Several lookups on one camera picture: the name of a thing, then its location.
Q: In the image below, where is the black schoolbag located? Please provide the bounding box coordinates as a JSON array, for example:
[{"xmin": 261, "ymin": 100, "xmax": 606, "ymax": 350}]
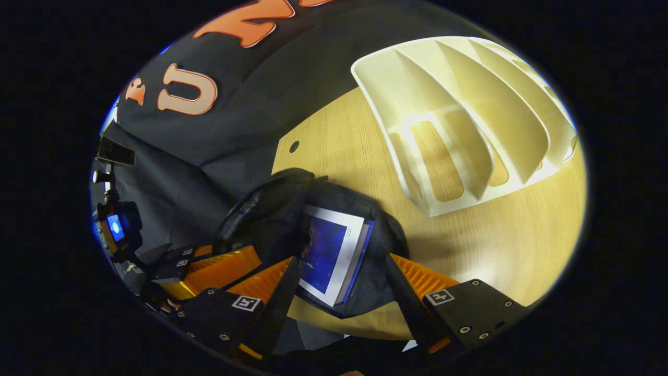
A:
[{"xmin": 217, "ymin": 168, "xmax": 410, "ymax": 319}]

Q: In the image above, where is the blue book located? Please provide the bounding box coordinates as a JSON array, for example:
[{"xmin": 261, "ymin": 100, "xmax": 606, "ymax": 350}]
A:
[{"xmin": 299, "ymin": 205, "xmax": 375, "ymax": 308}]

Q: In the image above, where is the white bookshelf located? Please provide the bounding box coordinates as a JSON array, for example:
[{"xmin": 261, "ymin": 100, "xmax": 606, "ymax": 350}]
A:
[{"xmin": 351, "ymin": 36, "xmax": 579, "ymax": 217}]

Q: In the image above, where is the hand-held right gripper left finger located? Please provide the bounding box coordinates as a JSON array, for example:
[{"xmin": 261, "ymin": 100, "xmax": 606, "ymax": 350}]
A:
[{"xmin": 174, "ymin": 256, "xmax": 302, "ymax": 361}]

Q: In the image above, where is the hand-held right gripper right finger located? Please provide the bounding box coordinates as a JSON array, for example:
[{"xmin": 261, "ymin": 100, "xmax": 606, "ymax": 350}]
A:
[{"xmin": 383, "ymin": 253, "xmax": 531, "ymax": 356}]

